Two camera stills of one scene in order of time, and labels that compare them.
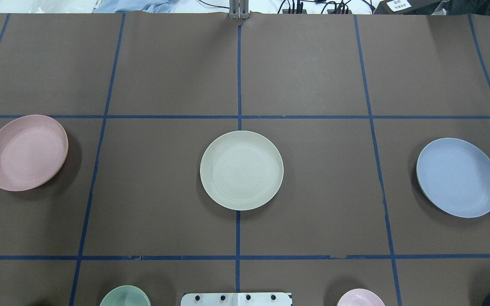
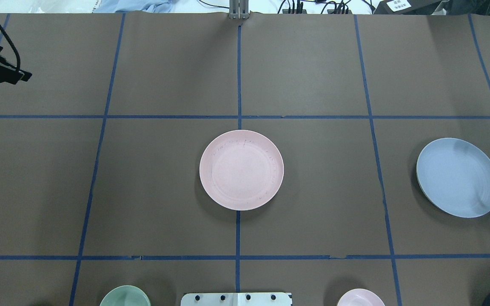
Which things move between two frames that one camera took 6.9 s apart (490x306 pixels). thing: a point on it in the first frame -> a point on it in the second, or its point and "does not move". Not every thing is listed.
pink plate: (26, 152) -> (241, 170)
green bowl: (126, 295) does not move
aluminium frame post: (239, 9) does not move
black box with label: (406, 7) does not move
